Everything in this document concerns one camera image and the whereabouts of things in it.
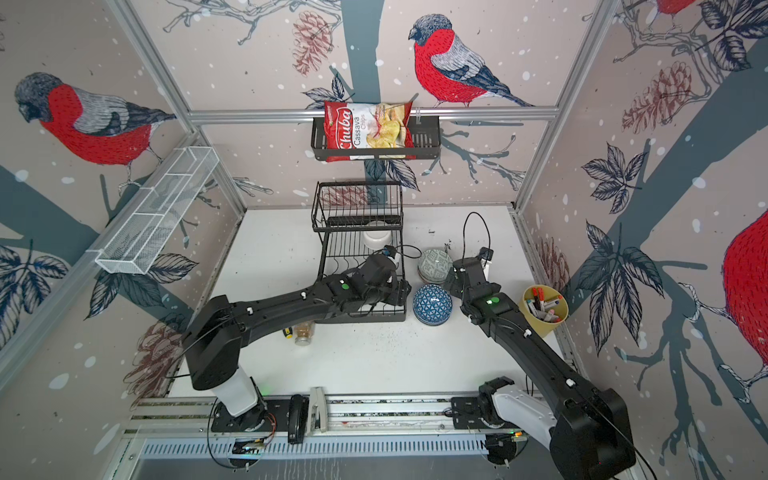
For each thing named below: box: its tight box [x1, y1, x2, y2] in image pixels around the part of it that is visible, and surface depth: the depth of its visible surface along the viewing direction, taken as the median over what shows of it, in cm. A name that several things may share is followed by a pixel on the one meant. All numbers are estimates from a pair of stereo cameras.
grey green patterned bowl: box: [417, 248, 454, 284], surface depth 99 cm
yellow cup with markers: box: [519, 285, 569, 337], surface depth 82 cm
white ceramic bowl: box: [363, 220, 392, 250], surface depth 106 cm
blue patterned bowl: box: [412, 284, 453, 326], surface depth 90 cm
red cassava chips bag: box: [324, 101, 417, 162], surface depth 90 cm
